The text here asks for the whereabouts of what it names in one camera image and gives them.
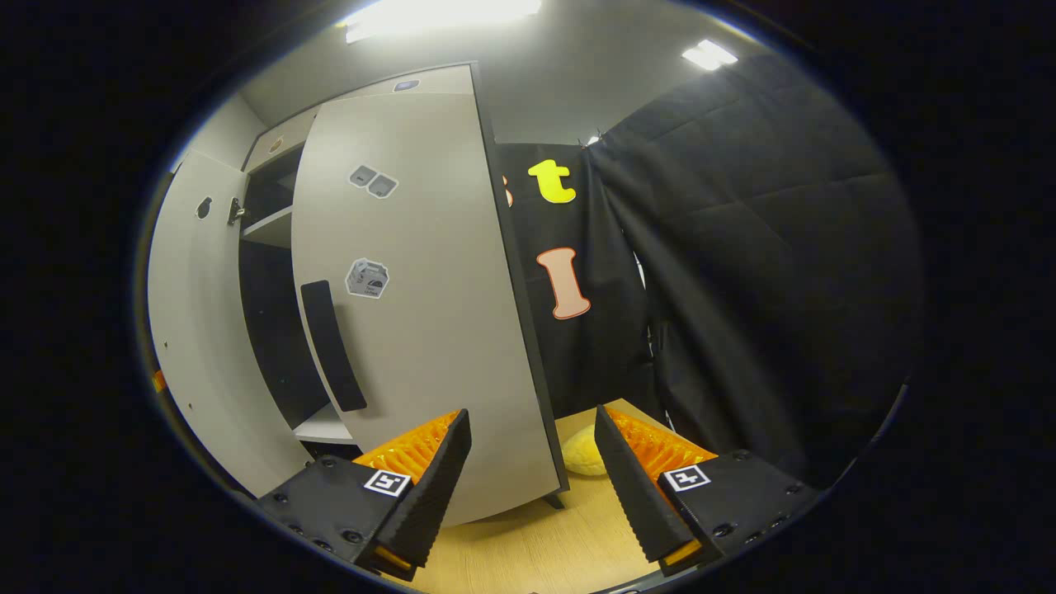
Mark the yellow round object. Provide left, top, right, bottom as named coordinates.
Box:
left=562, top=424, right=609, bottom=478

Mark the ceiling light panel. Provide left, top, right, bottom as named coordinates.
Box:
left=681, top=39, right=739, bottom=72
left=340, top=0, right=544, bottom=44

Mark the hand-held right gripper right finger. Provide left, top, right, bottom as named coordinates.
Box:
left=594, top=403, right=828, bottom=577

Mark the white shoe cabinet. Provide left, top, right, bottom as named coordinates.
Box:
left=238, top=62, right=570, bottom=511

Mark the white shoe cabinet door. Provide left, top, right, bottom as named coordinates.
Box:
left=147, top=148, right=314, bottom=500
left=290, top=91, right=563, bottom=529

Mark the black backdrop cloth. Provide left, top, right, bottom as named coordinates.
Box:
left=495, top=142, right=661, bottom=422

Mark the black quilted cloth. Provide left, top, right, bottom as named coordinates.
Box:
left=590, top=54, right=925, bottom=488

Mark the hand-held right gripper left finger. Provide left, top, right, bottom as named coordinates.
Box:
left=254, top=408, right=473, bottom=581

